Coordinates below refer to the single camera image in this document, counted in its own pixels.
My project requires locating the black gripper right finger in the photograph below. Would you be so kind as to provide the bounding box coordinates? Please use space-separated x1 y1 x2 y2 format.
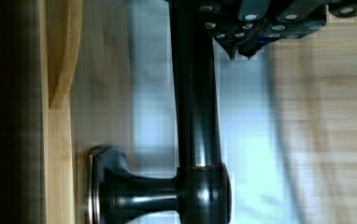
238 0 357 59

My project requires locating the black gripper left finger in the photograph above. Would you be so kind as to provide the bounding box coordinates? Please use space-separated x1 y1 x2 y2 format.
166 0 266 61

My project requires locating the black metal drawer handle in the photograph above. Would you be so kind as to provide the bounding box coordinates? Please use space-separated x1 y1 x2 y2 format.
87 0 232 224

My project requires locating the wooden drawer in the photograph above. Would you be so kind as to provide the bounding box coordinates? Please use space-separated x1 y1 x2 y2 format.
0 0 131 224

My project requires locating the wooden base board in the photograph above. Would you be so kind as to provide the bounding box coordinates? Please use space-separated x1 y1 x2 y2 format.
269 16 357 224

